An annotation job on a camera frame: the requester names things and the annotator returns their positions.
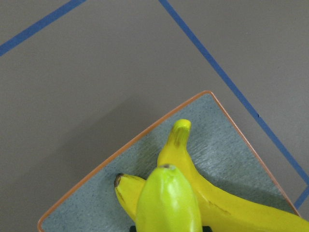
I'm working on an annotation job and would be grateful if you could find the grey square plate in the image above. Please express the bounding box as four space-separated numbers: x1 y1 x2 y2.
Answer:
37 91 297 232

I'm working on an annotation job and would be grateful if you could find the yellow banana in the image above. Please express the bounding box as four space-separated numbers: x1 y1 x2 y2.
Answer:
113 173 146 221
157 119 309 232
135 164 203 232

